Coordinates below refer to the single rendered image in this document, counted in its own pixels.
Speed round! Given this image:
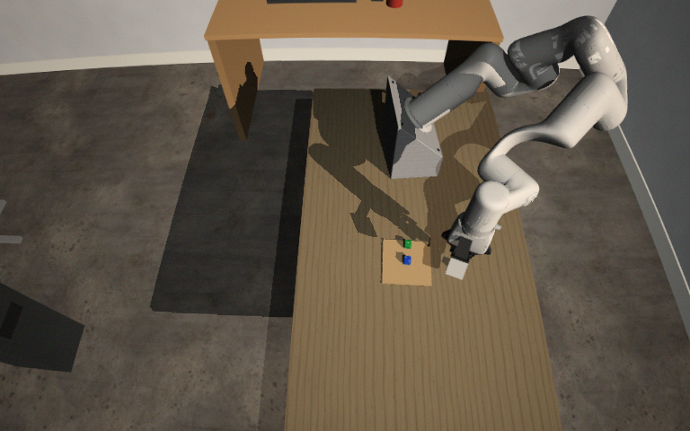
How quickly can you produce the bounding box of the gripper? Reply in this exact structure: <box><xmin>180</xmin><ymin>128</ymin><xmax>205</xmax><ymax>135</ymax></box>
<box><xmin>441</xmin><ymin>212</ymin><xmax>495</xmax><ymax>259</ymax></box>

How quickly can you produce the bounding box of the tan flat mat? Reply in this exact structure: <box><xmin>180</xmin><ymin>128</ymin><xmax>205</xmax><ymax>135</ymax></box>
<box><xmin>382</xmin><ymin>239</ymin><xmax>431</xmax><ymax>286</ymax></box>

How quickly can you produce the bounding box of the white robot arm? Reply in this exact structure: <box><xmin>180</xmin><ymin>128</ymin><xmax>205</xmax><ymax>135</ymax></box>
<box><xmin>403</xmin><ymin>15</ymin><xmax>627</xmax><ymax>237</ymax></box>

